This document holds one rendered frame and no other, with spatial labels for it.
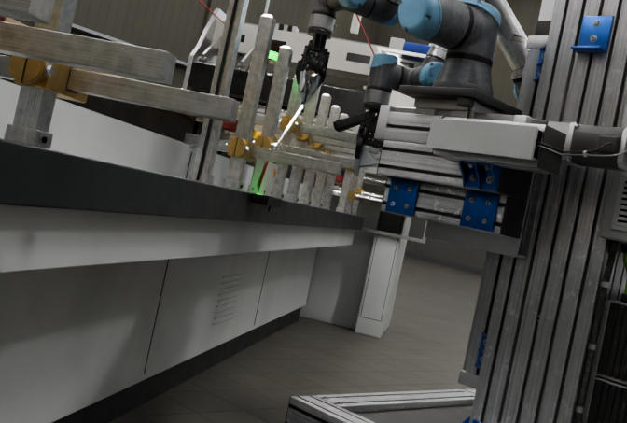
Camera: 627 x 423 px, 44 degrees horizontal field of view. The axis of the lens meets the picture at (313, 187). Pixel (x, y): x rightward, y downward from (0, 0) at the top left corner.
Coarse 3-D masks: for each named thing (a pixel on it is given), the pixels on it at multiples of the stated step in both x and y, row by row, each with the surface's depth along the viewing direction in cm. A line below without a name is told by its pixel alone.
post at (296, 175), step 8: (320, 88) 280; (312, 104) 277; (304, 112) 277; (312, 112) 277; (304, 120) 277; (312, 120) 278; (304, 144) 277; (296, 168) 277; (296, 176) 276; (288, 184) 277; (296, 184) 276; (288, 192) 277; (296, 192) 276
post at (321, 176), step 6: (336, 108) 326; (330, 114) 327; (336, 114) 326; (330, 120) 326; (330, 126) 326; (318, 174) 326; (324, 174) 326; (318, 180) 326; (324, 180) 326; (318, 186) 326; (324, 186) 328; (318, 192) 325; (312, 198) 326; (318, 198) 325
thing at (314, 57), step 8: (312, 32) 227; (320, 32) 224; (328, 32) 227; (312, 40) 230; (320, 40) 224; (312, 48) 224; (320, 48) 227; (304, 56) 226; (312, 56) 225; (320, 56) 225; (328, 56) 225; (304, 64) 229; (312, 64) 225; (320, 64) 225
